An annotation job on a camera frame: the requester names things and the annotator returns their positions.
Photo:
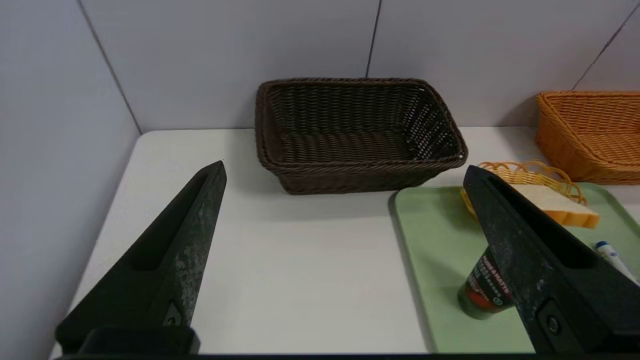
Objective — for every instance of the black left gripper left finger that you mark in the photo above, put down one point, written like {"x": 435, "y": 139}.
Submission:
{"x": 165, "y": 280}

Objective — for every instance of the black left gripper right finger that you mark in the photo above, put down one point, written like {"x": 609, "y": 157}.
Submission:
{"x": 550, "y": 280}

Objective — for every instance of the white marker with blue cap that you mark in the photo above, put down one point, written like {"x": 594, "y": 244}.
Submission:
{"x": 607, "y": 251}

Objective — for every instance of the black cosmetic tube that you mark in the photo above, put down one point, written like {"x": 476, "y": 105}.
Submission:
{"x": 482, "y": 295}

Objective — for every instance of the white bread slice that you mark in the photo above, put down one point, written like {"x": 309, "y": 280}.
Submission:
{"x": 555, "y": 202}

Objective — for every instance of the small yellow scalloped basket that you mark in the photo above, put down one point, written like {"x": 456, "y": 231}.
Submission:
{"x": 520, "y": 175}

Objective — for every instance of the orange wicker basket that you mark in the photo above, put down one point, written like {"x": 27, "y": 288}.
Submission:
{"x": 590, "y": 145}

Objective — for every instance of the dark brown wicker basket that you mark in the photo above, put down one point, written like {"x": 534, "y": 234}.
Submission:
{"x": 350, "y": 170}

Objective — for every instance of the light green plastic tray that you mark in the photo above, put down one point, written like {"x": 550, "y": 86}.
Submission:
{"x": 435, "y": 240}

